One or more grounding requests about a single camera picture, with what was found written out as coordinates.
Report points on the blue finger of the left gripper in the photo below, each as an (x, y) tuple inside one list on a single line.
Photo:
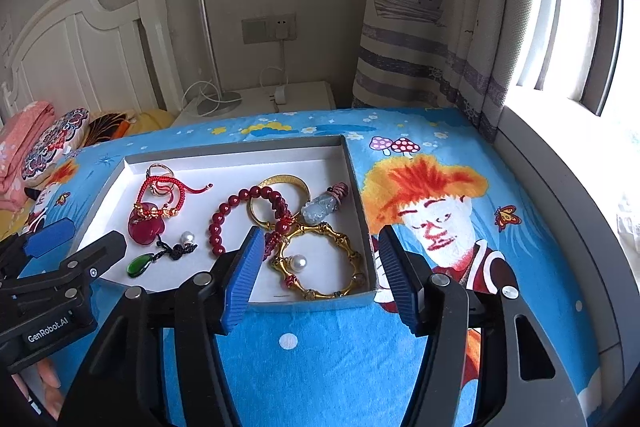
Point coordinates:
[(17, 250)]

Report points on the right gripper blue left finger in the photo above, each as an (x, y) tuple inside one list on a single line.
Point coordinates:
[(120, 382)]

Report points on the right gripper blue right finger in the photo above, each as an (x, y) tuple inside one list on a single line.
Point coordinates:
[(522, 380)]

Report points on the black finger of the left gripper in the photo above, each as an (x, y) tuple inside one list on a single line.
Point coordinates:
[(81, 268)]

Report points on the red flower brooch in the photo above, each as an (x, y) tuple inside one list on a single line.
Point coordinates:
[(144, 230)]

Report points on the white pearl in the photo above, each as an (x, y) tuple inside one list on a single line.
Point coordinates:
[(297, 263), (187, 238)]

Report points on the gold bamboo bangle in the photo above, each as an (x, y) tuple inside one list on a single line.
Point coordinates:
[(335, 269)]

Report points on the plain gold bangle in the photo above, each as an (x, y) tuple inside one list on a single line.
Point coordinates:
[(278, 203)]

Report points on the jade pendant pink knot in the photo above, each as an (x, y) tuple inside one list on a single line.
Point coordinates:
[(317, 209)]

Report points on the person's left hand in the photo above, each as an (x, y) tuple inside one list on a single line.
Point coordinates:
[(50, 385)]

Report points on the yellow bed sheet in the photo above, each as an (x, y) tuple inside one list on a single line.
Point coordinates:
[(104, 127)]

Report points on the patterned pillow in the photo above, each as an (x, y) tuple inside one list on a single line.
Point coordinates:
[(63, 136)]

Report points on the grey cardboard tray box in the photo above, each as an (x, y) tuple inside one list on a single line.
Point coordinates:
[(204, 190)]

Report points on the pink folded blanket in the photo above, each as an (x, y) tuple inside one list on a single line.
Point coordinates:
[(17, 138)]

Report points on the white wooden headboard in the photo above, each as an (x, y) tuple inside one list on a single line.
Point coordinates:
[(76, 53)]

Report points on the silver lamp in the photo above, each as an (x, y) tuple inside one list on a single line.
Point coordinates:
[(220, 102)]

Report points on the blue cartoon bed sheet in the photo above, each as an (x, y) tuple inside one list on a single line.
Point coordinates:
[(321, 343)]

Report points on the grey window sill ledge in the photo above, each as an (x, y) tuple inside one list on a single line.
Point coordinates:
[(568, 167)]

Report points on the white nightstand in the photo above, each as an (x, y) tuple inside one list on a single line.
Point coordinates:
[(314, 95)]

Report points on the sailboat print curtain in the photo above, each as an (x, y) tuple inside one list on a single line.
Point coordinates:
[(444, 53)]

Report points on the wall socket plate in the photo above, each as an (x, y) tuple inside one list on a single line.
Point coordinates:
[(269, 28)]

